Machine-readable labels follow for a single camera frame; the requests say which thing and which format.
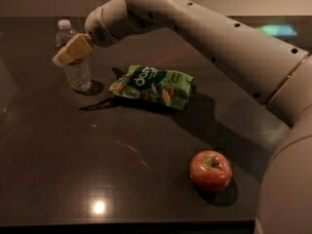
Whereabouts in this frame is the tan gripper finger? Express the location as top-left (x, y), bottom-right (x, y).
top-left (52, 33), bottom-right (94, 67)

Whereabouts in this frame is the clear plastic water bottle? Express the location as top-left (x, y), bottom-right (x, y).
top-left (56, 19), bottom-right (92, 93)

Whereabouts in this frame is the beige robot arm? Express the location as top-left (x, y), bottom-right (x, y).
top-left (53, 0), bottom-right (312, 234)

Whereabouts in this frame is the red apple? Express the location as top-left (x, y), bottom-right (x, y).
top-left (189, 150), bottom-right (232, 194)

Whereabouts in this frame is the green snack bag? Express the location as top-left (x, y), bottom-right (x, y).
top-left (109, 65), bottom-right (193, 110)

